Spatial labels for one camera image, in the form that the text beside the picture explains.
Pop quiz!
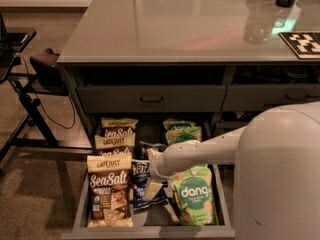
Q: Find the green dang bag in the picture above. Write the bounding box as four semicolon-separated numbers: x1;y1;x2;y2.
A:
166;126;202;145
170;165;216;226
163;118;196;130

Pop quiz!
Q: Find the rear green Dang bag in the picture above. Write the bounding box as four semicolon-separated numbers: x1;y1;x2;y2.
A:
163;118;196;130

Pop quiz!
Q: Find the grey counter cabinet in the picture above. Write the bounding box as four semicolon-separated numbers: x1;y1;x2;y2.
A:
58;0;320;139

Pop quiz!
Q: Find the middle brown Sea Salt bag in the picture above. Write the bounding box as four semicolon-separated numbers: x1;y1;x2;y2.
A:
95;134;135;157

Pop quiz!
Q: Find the grey top right drawer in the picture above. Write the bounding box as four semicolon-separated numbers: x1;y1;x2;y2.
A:
222;83;320;112

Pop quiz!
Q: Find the open grey middle drawer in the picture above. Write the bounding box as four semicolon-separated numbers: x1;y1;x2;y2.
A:
60;118;236;240

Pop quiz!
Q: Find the blue kettle chip bag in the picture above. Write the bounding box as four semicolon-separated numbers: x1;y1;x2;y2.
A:
131;159;168;210
136;141;167;160

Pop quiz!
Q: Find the black white fiducial marker tag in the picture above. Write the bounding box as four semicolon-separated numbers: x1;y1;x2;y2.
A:
279;31;320;59

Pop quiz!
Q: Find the black cable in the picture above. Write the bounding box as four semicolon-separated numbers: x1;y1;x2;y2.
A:
13;52;77;130

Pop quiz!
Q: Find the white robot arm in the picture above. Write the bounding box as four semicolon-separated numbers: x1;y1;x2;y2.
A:
148;102;320;240

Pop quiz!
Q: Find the rear brown Sea Salt bag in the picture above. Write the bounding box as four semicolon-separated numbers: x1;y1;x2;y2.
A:
101;118;138;137

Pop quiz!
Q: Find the grey top left drawer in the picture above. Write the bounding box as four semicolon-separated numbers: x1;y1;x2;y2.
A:
77;85;226;113

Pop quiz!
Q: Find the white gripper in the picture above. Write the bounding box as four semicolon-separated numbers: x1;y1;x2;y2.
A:
143;148;171;201

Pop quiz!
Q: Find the brown sea salt bag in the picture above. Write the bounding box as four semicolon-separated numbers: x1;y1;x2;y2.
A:
101;118;138;137
95;134;135;157
87;155;133;228

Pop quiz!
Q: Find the front brown Sea Salt bag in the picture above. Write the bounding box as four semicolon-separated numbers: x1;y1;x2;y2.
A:
87;155;133;228

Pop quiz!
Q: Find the front green Dang bag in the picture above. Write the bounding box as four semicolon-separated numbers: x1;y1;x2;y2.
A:
170;165;216;226

